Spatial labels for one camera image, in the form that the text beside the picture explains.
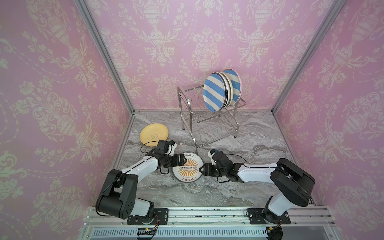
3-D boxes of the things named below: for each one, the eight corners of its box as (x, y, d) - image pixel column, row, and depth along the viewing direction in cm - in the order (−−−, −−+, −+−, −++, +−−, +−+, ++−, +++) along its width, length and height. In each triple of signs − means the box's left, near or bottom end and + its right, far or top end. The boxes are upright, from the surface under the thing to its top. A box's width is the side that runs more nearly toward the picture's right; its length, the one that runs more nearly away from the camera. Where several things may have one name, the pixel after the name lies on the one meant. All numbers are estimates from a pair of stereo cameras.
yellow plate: (138, 144, 104) (137, 142, 102) (144, 125, 114) (143, 123, 113) (166, 144, 104) (166, 142, 102) (169, 125, 114) (169, 123, 112)
